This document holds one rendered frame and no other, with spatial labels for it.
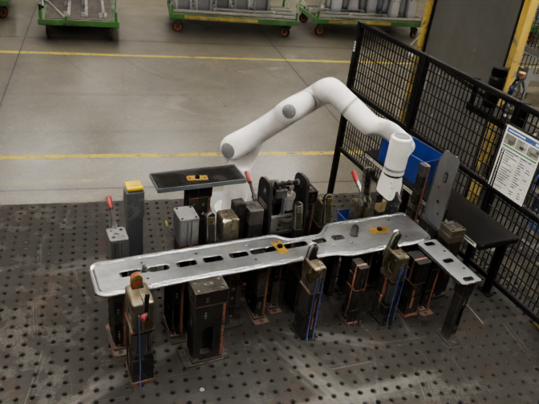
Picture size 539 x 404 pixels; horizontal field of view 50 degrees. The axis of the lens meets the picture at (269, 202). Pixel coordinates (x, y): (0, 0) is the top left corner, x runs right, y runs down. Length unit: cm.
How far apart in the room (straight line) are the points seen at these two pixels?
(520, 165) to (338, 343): 106
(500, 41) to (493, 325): 216
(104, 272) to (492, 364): 151
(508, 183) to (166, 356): 158
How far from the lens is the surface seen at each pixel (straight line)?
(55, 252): 275
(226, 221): 225
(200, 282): 201
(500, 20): 426
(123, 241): 217
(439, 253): 245
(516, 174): 265
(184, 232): 221
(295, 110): 235
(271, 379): 217
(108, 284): 206
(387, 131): 238
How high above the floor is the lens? 229
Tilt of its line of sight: 30 degrees down
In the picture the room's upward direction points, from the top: 7 degrees clockwise
